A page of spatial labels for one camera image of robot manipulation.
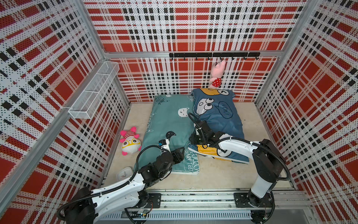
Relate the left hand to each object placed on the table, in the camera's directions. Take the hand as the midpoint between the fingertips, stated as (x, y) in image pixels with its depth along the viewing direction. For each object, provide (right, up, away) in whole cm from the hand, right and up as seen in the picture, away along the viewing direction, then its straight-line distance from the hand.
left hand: (183, 149), depth 80 cm
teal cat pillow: (-11, +21, +24) cm, 34 cm away
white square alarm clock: (-35, -15, +1) cm, 38 cm away
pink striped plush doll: (-34, +1, +9) cm, 35 cm away
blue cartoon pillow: (+24, +24, +16) cm, 38 cm away
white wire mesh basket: (-63, +25, +8) cm, 69 cm away
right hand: (+6, +5, +9) cm, 12 cm away
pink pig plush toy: (+22, +49, +13) cm, 56 cm away
